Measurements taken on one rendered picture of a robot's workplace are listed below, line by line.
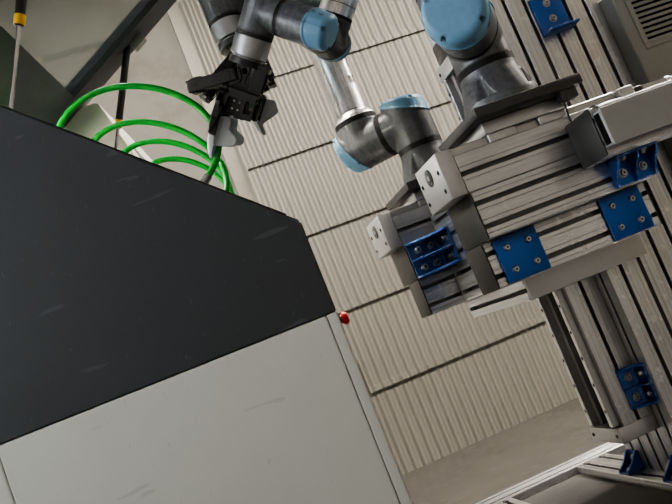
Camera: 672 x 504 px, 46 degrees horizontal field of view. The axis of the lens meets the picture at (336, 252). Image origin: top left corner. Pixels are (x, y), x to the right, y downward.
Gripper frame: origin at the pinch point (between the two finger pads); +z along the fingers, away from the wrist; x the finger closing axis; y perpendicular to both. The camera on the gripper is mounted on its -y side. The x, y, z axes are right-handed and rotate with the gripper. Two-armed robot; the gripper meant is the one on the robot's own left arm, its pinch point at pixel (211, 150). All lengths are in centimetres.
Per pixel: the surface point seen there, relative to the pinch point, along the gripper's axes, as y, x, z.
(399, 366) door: 52, 243, 121
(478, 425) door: 102, 246, 138
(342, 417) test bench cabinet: 46, -40, 26
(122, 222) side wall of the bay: 1.1, -37.5, 9.2
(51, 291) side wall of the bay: -5.2, -43.3, 22.6
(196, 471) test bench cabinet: 27, -47, 40
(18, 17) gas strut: -30.2, -28.2, -15.7
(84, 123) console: -45, 33, 11
